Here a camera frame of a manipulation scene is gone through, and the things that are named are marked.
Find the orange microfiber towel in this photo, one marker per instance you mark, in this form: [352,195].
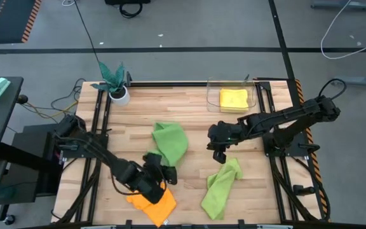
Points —
[157,213]

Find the dark green microfiber towel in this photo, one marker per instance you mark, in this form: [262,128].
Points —
[170,140]

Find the orange black hazard strip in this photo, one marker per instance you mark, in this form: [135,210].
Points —
[315,168]

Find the black table frame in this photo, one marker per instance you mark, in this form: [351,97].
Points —
[170,84]

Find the clear plastic bin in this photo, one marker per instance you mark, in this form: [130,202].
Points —
[213,95]

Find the black computer cabinet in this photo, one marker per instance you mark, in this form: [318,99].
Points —
[33,159]

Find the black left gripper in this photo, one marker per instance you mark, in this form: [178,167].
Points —
[149,184]

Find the yellow microfiber towel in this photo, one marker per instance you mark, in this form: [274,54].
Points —
[234,99]

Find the black floor box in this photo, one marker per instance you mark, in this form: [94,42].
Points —
[127,1]

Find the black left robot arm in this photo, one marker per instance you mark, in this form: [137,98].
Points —
[106,156]

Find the lime green microfiber towel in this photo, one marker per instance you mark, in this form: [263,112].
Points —
[218,191]

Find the grey metal floor bar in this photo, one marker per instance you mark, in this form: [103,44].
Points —
[342,4]
[361,79]

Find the green plant in white pot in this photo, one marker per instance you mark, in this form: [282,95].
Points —
[116,82]

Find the black caster wheel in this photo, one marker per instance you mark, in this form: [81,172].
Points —
[9,219]

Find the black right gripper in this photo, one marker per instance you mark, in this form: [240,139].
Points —
[226,135]

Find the black desk knob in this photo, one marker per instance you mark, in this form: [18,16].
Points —
[22,99]

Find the black mat with orange stripes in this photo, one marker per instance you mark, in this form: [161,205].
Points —
[11,19]

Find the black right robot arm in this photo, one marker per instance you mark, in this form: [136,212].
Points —
[291,114]

